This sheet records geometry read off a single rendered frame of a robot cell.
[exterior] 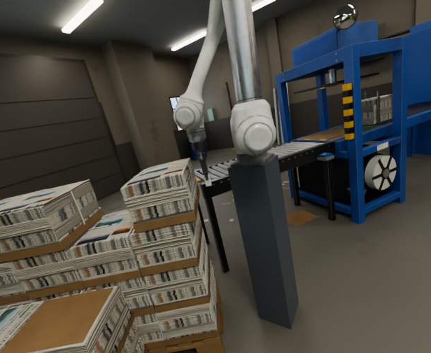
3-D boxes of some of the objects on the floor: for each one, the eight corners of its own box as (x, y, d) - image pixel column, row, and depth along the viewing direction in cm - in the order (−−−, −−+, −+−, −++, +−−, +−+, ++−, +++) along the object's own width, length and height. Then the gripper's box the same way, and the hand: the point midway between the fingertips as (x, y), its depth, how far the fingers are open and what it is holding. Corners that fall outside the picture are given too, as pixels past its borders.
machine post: (359, 224, 204) (352, 43, 163) (350, 220, 212) (341, 47, 171) (366, 221, 207) (359, 42, 165) (357, 218, 215) (349, 46, 173)
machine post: (329, 185, 302) (319, 66, 260) (324, 183, 310) (313, 68, 268) (334, 183, 304) (324, 65, 263) (328, 182, 312) (319, 67, 271)
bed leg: (332, 220, 219) (327, 156, 201) (327, 218, 224) (322, 155, 206) (336, 218, 220) (331, 155, 202) (331, 217, 226) (327, 154, 208)
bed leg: (224, 273, 182) (206, 199, 163) (221, 269, 187) (203, 197, 169) (230, 270, 183) (213, 197, 165) (227, 266, 189) (210, 195, 170)
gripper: (192, 141, 113) (202, 183, 119) (189, 143, 100) (201, 191, 106) (206, 138, 112) (215, 181, 119) (205, 140, 100) (216, 188, 106)
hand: (207, 179), depth 112 cm, fingers closed
